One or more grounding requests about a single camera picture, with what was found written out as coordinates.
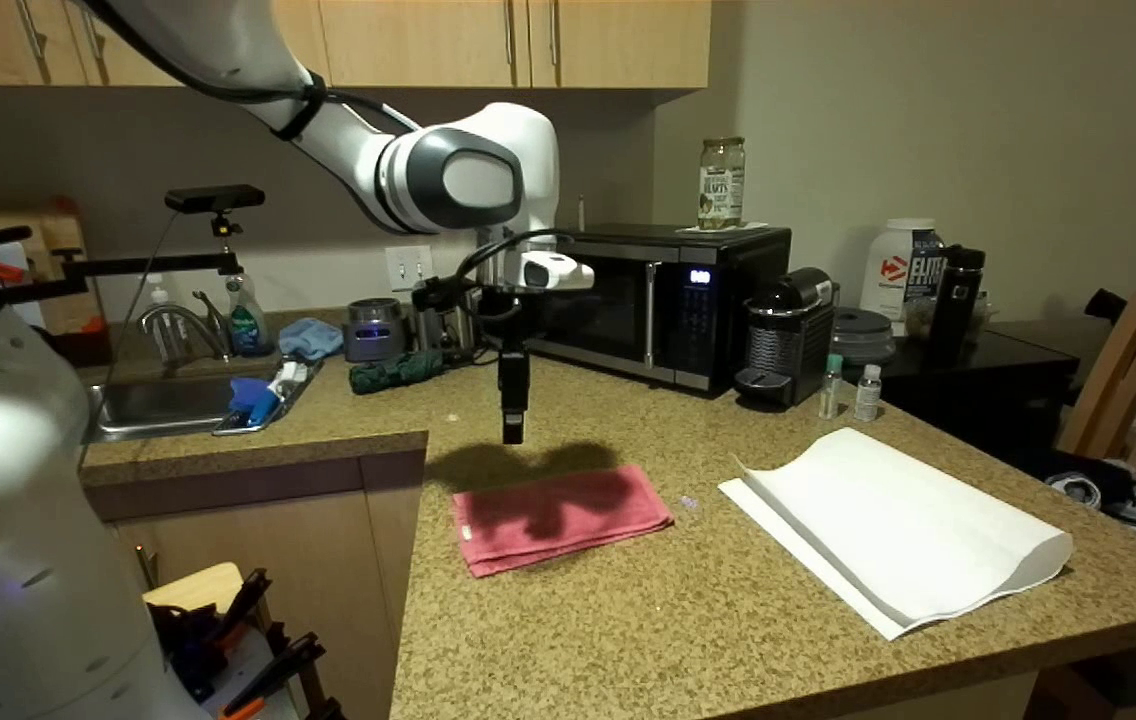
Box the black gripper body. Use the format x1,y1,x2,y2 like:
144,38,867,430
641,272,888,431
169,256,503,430
475,282,535,353

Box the pink cloth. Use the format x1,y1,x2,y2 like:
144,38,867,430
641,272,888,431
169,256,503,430
449,459,677,580

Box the dark green cloth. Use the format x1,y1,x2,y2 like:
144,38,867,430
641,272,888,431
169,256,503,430
350,346,469,400

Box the dark grey kitchen appliance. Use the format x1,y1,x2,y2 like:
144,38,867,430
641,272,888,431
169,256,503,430
345,296,411,369

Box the black steel microwave oven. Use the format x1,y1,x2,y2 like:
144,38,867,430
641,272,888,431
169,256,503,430
526,221,797,400

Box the blue rag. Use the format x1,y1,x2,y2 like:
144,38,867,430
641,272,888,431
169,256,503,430
277,318,350,369

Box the glass jar with lid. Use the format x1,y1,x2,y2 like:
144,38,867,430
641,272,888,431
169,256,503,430
692,132,750,233

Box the blue dish brush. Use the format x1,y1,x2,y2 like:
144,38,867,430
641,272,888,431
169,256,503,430
224,358,321,431

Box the clear dish soap bottle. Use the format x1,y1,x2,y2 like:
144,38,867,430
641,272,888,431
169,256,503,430
219,272,272,360

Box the black coffee maker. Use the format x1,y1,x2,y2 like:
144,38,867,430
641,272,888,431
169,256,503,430
731,264,842,415

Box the brown counter cabinet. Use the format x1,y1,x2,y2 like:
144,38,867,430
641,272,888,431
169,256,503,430
81,431,434,720

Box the small clear plastic bottle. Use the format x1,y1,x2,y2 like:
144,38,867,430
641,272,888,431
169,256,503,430
816,335,851,424
849,360,888,424

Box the metal faucet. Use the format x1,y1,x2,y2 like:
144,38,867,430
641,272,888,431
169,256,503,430
124,293,234,369

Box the steel kitchen sink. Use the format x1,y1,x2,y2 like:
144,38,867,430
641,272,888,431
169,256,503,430
90,371,259,440

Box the tan cardboard piece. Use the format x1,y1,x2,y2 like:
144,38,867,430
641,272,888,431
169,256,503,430
139,562,250,621

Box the dark blue tool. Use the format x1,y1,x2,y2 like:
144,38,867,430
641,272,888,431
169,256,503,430
144,567,277,696

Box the white plastic jug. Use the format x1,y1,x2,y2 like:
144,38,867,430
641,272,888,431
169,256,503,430
859,218,939,330

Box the white folded paper sheet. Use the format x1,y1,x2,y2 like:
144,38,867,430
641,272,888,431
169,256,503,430
715,424,1078,644

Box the black tall bottle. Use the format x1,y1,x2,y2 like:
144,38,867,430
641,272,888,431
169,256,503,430
926,242,994,358

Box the black side table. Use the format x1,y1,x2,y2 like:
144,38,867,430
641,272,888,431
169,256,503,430
880,318,1079,464

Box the wooden slat chair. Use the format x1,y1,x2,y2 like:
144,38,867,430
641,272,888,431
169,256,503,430
1055,293,1136,515

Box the black and white bag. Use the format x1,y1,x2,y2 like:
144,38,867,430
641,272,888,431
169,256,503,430
1045,451,1136,566

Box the white wall outlet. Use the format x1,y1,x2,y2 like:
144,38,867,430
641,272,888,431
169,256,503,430
380,242,441,296

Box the wooden wall cabinets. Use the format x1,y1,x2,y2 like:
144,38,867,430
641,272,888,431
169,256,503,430
0,0,715,95

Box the black camera on mount arm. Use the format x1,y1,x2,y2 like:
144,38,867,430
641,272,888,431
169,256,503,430
60,180,267,284

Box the black tool with orange handle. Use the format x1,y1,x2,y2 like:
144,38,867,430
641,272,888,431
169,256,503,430
200,630,334,720

